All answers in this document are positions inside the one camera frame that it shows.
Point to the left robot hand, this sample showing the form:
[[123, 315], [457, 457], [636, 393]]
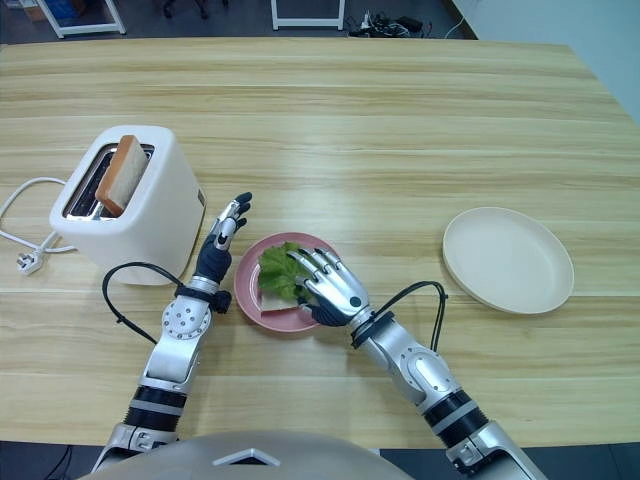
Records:
[[214, 260]]

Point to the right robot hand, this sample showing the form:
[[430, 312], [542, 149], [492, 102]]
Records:
[[340, 290]]

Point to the green lettuce leaf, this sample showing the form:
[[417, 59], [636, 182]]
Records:
[[280, 270]]

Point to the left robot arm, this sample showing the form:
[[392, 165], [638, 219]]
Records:
[[160, 370]]

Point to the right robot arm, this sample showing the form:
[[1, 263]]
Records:
[[430, 375]]

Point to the pink plate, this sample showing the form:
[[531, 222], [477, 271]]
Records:
[[250, 295]]

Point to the bread slice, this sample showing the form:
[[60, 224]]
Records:
[[277, 302], [122, 175]]

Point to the cream toaster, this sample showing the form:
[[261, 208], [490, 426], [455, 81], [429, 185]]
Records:
[[150, 225]]

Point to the cream plate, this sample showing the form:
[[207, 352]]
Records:
[[507, 260]]

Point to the robot body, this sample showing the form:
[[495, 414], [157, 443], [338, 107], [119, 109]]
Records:
[[250, 457]]

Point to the white table frame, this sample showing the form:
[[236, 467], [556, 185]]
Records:
[[307, 15], [85, 17]]

